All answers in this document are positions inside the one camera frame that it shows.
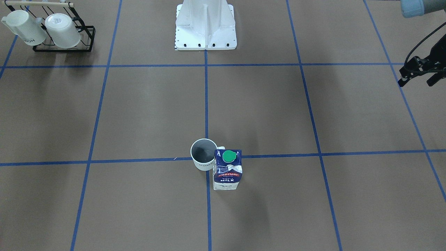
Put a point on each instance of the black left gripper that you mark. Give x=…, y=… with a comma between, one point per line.
x=438, y=55

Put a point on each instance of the blue white milk carton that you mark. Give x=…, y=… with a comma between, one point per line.
x=227, y=170

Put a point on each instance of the white ribbed mug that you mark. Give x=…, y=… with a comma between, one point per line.
x=202, y=153

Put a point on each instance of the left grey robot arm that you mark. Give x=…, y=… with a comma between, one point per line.
x=413, y=8

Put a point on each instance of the white mug on rack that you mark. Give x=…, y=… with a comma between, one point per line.
x=62, y=30
x=25, y=27

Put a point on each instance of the wooden rod on rack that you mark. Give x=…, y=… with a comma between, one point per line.
x=39, y=3

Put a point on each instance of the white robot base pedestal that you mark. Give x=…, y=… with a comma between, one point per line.
x=205, y=25

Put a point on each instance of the black wire mug rack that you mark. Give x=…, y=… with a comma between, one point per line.
x=86, y=32

